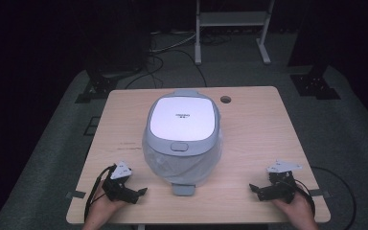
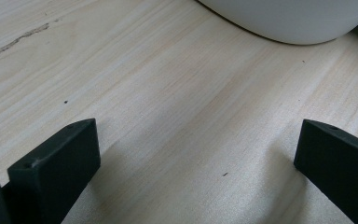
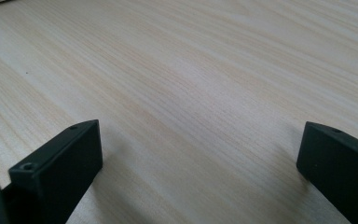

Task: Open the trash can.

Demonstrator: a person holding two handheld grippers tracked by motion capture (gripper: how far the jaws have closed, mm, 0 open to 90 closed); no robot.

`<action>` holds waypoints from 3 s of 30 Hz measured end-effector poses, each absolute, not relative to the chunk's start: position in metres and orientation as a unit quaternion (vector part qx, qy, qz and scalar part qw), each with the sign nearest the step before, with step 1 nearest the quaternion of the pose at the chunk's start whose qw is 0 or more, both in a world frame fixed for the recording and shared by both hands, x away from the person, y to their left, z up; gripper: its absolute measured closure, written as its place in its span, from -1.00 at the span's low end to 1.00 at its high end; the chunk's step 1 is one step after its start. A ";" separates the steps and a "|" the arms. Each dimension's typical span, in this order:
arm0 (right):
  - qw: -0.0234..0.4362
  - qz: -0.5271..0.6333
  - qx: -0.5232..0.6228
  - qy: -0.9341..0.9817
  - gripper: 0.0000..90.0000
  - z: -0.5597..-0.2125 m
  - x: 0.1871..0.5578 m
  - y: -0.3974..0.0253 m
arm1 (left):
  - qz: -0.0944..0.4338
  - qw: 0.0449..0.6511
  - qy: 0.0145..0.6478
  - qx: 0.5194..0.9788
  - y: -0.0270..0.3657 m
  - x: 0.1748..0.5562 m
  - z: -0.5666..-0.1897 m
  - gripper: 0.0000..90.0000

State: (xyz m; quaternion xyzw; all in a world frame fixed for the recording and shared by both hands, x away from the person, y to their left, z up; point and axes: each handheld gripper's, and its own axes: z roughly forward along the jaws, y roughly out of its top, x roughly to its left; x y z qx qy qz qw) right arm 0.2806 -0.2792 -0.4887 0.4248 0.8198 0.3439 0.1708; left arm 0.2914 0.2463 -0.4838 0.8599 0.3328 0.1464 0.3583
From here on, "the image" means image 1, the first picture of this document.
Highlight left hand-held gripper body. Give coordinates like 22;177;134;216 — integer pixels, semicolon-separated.
101;160;141;204

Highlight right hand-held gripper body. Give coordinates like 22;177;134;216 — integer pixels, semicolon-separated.
265;159;303;205

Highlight grey and white rice cooker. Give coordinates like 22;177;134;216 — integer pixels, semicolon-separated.
142;89;223;196

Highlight person's left hand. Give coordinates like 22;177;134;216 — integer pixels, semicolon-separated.
87;182;128;225

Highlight person's right hand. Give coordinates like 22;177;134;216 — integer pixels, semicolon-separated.
272;189;316;225

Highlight grey tape strip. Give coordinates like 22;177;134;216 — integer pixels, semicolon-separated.
65;190;87;200
309;188;332;197

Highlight dark floor socket plate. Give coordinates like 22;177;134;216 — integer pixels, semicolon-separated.
82;116;102;137

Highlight black metal stand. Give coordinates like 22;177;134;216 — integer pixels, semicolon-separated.
74;0;151;104
287;0;342;101

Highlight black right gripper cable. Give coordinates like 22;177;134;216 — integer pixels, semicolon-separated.
294;165;357;230

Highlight black floor cables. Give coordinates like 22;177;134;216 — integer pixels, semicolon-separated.
124;29;209;90

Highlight white metal desk frame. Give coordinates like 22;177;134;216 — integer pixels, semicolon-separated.
194;0;276;66

